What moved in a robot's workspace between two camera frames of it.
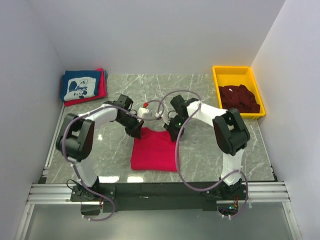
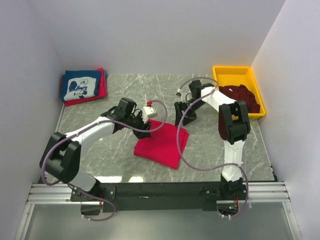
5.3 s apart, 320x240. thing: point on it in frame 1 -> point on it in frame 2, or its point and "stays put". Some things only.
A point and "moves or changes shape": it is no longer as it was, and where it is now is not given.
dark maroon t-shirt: (239, 97) stays put
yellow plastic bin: (237, 75) stays put
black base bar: (132, 197) stays put
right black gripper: (173, 132) -> (179, 107)
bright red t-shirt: (154, 150) moves or changes shape
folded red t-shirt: (102, 89) stays put
